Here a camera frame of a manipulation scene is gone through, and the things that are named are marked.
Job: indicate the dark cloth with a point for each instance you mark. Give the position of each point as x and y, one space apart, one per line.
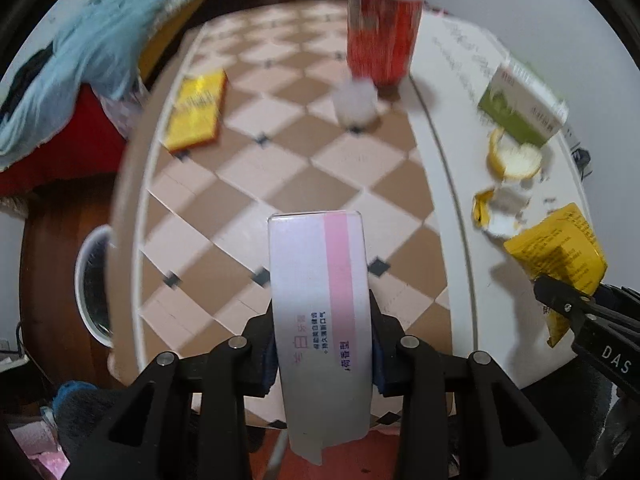
25 75

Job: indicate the torn orange peel piece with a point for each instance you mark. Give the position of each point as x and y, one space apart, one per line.
495 210

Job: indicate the curled orange peel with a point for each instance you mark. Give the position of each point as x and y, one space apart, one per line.
520 160

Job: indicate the flat yellow packet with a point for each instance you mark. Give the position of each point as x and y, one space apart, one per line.
196 110

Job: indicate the red blanket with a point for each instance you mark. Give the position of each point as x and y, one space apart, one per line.
65 135

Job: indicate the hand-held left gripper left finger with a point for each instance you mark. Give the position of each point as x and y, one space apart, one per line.
266 367

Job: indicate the green white carton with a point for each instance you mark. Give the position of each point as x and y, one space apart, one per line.
520 105

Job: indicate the white pink toothpaste box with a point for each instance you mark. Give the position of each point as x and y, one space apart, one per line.
310 285

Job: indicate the checkered table with white rim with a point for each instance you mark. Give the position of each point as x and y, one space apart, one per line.
300 170

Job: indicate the red soda can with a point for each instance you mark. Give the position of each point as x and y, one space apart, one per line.
382 30

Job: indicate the light blue cloth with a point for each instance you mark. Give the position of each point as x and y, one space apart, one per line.
90 50

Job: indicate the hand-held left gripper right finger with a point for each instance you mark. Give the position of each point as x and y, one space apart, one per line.
381 370

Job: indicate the yellow printed carton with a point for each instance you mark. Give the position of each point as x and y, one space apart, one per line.
560 247

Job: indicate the white round bowl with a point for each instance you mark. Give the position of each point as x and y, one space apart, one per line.
87 285

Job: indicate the pink foam piece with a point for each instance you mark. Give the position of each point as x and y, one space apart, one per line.
37 455

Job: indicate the blue fuzzy cloth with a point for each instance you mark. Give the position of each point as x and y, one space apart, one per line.
75 394

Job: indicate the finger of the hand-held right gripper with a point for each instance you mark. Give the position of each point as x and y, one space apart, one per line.
560 295

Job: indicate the white crumpled tissue ball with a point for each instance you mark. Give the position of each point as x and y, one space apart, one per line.
356 102

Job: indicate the black plug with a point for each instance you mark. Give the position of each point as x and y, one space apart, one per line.
582 162

